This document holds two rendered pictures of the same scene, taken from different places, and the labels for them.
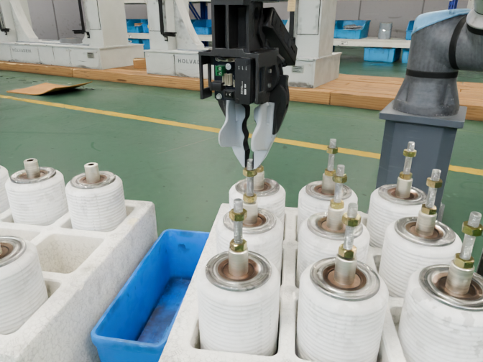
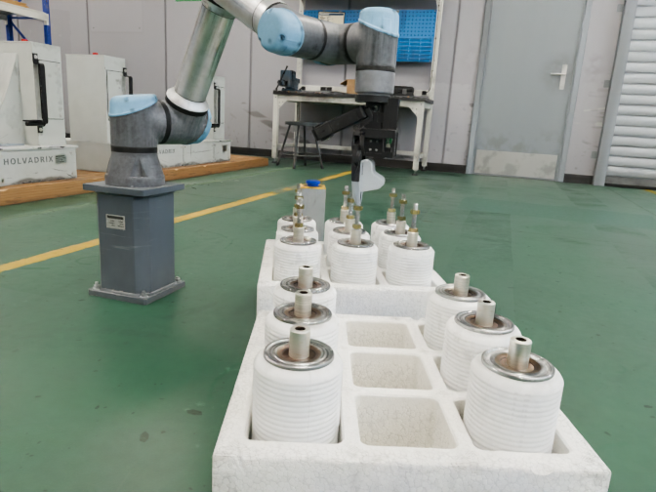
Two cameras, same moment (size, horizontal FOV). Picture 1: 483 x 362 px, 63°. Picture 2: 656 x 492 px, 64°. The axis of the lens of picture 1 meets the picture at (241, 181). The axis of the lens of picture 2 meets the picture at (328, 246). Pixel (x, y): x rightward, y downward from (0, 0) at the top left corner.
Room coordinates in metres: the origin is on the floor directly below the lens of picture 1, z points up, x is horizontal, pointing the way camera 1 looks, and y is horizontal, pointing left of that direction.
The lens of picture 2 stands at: (0.76, 1.00, 0.50)
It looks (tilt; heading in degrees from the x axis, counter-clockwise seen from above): 14 degrees down; 258
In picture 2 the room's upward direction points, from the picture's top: 3 degrees clockwise
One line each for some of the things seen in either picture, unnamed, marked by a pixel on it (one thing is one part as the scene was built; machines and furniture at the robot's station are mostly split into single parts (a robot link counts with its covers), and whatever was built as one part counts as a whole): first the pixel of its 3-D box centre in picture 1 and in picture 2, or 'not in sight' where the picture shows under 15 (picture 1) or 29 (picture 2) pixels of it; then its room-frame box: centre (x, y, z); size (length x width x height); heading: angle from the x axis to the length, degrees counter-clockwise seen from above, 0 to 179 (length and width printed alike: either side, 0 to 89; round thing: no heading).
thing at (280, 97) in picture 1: (269, 98); not in sight; (0.48, -0.03, 0.42); 0.05 x 0.02 x 0.09; 66
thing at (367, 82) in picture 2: not in sight; (374, 85); (0.47, -0.01, 0.57); 0.08 x 0.08 x 0.05
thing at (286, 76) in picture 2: not in sight; (288, 79); (0.07, -4.66, 0.87); 0.41 x 0.17 x 0.25; 60
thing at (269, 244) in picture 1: (249, 274); (351, 285); (0.49, -0.01, 0.16); 0.10 x 0.10 x 0.18
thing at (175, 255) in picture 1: (167, 303); not in sight; (0.54, 0.13, 0.06); 0.30 x 0.11 x 0.12; 170
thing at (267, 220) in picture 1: (249, 220); (355, 243); (0.49, -0.01, 0.25); 0.08 x 0.08 x 0.01
